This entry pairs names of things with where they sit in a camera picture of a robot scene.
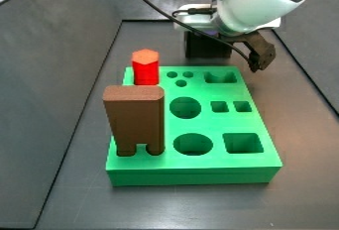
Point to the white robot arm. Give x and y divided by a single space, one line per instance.
236 17

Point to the green shape sorter board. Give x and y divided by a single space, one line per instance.
216 142

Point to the purple cylinder block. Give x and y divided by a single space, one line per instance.
212 33

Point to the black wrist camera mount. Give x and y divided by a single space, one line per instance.
261 54

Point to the dark grey cradle stand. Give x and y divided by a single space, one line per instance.
201 47

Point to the brown two-legged block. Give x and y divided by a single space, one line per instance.
135 112

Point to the red hexagonal prism block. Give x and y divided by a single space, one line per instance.
145 67

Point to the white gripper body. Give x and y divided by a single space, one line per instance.
201 17

